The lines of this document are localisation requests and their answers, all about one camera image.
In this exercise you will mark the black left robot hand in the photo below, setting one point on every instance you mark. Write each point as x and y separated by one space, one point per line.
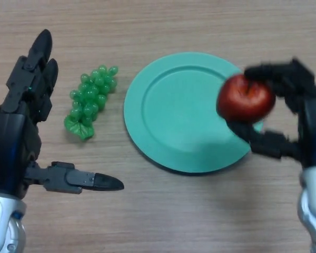
13 150

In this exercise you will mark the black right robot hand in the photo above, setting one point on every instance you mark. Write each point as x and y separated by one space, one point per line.
300 116

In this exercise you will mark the red apple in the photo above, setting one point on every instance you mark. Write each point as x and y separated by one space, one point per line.
246 98

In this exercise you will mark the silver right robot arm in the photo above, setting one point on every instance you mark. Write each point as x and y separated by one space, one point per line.
314 208

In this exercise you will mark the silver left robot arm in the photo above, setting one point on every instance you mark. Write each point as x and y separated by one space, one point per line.
4 224

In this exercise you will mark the green plate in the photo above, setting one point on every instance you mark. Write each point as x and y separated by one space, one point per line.
179 113

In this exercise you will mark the green grape bunch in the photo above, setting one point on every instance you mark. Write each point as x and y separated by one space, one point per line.
92 101

